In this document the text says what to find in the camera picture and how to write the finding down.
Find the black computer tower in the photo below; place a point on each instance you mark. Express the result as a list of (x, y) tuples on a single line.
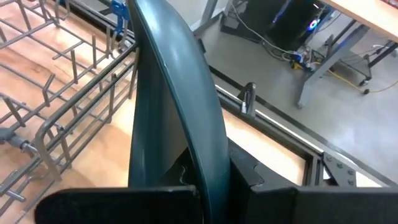
[(289, 25)]

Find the blue clip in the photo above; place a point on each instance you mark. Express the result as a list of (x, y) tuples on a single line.
[(119, 12)]

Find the black wheeled stand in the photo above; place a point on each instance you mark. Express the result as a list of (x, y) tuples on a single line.
[(385, 53)]

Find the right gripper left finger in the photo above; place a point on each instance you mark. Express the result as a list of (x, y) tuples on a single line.
[(118, 205)]

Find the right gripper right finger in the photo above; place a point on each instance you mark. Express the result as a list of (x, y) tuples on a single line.
[(311, 205)]

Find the wooden desk top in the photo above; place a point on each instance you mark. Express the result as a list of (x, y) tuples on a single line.
[(367, 15)]

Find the dark teal plate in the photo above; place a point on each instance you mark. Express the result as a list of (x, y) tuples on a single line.
[(186, 77)]

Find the power strip with plugs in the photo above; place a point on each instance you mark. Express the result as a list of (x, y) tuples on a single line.
[(300, 59)]

